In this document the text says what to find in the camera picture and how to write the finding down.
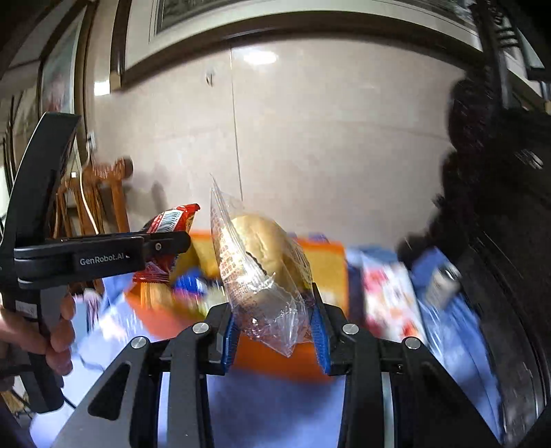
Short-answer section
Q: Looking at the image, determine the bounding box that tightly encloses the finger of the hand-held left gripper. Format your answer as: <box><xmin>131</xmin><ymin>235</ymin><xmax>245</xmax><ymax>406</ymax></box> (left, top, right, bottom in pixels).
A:
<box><xmin>142</xmin><ymin>232</ymin><xmax>191</xmax><ymax>264</ymax></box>

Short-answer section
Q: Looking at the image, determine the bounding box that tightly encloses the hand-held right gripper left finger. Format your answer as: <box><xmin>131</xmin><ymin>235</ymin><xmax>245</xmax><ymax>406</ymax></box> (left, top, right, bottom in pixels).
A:
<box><xmin>54</xmin><ymin>302</ymin><xmax>242</xmax><ymax>448</ymax></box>

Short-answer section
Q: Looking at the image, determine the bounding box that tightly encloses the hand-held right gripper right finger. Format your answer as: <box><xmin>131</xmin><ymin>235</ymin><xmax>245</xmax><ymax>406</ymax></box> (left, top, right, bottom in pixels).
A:
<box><xmin>308</xmin><ymin>282</ymin><xmax>504</xmax><ymax>448</ymax></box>

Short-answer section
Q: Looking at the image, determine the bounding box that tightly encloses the red white-label snack packet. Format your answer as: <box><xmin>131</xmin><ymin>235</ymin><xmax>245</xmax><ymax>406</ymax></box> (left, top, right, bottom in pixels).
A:
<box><xmin>131</xmin><ymin>203</ymin><xmax>201</xmax><ymax>285</ymax></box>

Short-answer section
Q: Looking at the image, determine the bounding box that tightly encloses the blue biscuit packet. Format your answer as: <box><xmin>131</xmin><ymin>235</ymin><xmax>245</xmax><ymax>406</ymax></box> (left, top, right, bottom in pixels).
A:
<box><xmin>174</xmin><ymin>266</ymin><xmax>222</xmax><ymax>299</ymax></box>

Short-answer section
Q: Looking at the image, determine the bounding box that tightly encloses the orange cardboard box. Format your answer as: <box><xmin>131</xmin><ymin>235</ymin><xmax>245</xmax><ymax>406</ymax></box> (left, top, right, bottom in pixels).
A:
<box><xmin>125</xmin><ymin>230</ymin><xmax>351</xmax><ymax>384</ymax></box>

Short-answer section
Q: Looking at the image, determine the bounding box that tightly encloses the bun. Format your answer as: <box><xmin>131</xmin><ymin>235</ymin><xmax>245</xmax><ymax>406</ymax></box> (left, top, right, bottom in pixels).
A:
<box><xmin>209</xmin><ymin>173</ymin><xmax>315</xmax><ymax>358</ymax></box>

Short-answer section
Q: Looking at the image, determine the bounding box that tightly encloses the person's left hand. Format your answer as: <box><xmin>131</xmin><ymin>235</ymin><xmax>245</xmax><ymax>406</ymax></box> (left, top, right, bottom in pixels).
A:
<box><xmin>0</xmin><ymin>293</ymin><xmax>77</xmax><ymax>376</ymax></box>

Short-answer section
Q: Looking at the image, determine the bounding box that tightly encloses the carved wooden chair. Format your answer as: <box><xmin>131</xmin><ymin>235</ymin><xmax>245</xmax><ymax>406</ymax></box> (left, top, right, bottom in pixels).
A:
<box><xmin>52</xmin><ymin>157</ymin><xmax>134</xmax><ymax>294</ymax></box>

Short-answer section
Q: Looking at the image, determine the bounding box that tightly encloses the blue printed tablecloth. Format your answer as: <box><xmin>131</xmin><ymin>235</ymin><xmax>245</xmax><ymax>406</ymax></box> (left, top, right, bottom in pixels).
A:
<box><xmin>71</xmin><ymin>241</ymin><xmax>504</xmax><ymax>448</ymax></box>

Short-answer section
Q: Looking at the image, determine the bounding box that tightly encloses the floral tissue box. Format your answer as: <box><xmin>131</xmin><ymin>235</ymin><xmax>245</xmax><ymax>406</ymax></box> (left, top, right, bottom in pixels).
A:
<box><xmin>355</xmin><ymin>252</ymin><xmax>427</xmax><ymax>345</ymax></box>

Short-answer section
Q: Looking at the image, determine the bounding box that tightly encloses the blue pouch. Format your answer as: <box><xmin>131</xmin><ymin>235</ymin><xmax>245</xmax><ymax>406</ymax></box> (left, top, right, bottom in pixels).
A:
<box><xmin>409</xmin><ymin>247</ymin><xmax>453</xmax><ymax>281</ymax></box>

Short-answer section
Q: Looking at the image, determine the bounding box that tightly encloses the white drink can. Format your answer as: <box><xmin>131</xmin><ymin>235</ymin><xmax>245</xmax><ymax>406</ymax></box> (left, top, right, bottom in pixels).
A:
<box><xmin>424</xmin><ymin>258</ymin><xmax>463</xmax><ymax>308</ymax></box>

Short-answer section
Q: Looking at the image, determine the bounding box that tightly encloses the dark carved wooden furniture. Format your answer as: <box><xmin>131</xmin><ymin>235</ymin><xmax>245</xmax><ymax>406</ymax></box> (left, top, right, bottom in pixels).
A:
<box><xmin>396</xmin><ymin>64</ymin><xmax>551</xmax><ymax>448</ymax></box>

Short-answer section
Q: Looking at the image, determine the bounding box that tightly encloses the white power cable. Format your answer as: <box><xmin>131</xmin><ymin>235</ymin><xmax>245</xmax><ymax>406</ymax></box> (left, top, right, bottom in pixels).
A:
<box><xmin>69</xmin><ymin>146</ymin><xmax>97</xmax><ymax>235</ymax></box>

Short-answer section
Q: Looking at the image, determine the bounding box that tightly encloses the wall poster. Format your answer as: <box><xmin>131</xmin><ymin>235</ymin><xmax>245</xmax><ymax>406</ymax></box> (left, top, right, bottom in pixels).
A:
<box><xmin>37</xmin><ymin>9</ymin><xmax>87</xmax><ymax>130</ymax></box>

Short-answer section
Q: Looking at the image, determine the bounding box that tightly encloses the dark framed wall picture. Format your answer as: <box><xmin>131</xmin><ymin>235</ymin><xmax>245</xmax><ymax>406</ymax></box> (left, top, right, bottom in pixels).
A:
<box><xmin>110</xmin><ymin>0</ymin><xmax>487</xmax><ymax>91</ymax></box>

